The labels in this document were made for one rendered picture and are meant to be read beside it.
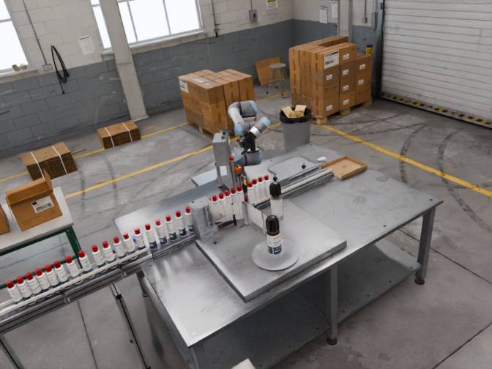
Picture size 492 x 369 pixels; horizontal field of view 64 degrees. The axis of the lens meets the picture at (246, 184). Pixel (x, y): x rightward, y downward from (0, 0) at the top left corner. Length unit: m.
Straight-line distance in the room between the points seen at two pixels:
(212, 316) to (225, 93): 4.46
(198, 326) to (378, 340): 1.49
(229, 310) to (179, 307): 0.30
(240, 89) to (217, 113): 0.53
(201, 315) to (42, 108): 6.13
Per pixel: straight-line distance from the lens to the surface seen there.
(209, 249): 2.73
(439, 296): 3.69
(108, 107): 8.10
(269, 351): 2.94
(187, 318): 2.40
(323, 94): 6.54
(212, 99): 6.21
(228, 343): 3.02
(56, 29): 7.77
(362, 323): 3.38
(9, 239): 3.82
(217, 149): 2.78
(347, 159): 3.76
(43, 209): 3.79
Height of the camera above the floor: 2.57
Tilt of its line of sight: 30 degrees down
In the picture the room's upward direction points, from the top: 8 degrees counter-clockwise
